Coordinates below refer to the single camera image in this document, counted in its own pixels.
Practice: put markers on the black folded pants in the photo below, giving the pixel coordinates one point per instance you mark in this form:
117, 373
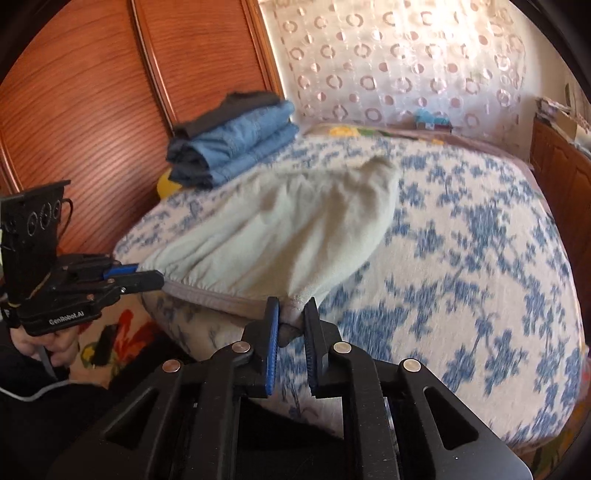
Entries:
231, 110

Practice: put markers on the wooden side cabinet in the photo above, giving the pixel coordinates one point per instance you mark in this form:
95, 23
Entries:
568, 184

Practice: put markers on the wooden slatted wardrobe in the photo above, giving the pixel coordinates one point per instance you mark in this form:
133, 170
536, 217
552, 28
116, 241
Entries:
92, 115

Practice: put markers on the small blue box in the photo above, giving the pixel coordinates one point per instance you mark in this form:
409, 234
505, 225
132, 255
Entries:
431, 121

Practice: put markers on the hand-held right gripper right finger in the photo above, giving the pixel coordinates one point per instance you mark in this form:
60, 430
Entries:
312, 364

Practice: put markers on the pink floral blanket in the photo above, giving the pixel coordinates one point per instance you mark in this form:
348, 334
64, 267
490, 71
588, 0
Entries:
124, 339

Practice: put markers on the person's black clothed leg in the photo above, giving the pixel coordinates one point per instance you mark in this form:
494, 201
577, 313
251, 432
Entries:
46, 434

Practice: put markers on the light green pants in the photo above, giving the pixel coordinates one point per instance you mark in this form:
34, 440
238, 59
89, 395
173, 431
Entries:
286, 230

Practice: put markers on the folded blue jeans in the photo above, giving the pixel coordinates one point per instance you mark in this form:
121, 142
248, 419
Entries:
244, 129
254, 154

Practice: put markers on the stack of papers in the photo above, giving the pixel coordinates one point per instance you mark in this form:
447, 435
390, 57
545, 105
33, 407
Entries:
554, 107

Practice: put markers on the person's left hand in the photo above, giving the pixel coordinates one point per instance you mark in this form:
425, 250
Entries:
64, 346

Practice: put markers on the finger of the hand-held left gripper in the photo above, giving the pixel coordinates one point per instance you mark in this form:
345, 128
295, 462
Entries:
143, 281
120, 271

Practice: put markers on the dark grey folded pants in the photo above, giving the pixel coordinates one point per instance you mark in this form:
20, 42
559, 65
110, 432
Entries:
189, 168

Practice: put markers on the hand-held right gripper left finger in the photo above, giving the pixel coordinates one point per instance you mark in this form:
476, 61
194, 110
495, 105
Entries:
272, 350

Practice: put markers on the sheer circle-patterned curtain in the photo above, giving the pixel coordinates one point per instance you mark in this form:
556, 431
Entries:
392, 60

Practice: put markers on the cardboard box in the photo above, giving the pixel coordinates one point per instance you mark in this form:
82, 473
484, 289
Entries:
577, 124

